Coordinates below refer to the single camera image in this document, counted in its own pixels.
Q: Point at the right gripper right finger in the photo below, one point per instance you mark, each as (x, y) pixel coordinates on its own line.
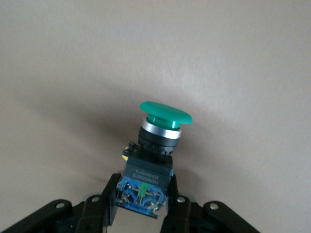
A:
(184, 216)

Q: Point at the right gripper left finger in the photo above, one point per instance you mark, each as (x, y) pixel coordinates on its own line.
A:
(92, 213)

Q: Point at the green mushroom push button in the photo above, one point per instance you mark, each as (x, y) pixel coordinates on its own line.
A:
(167, 116)

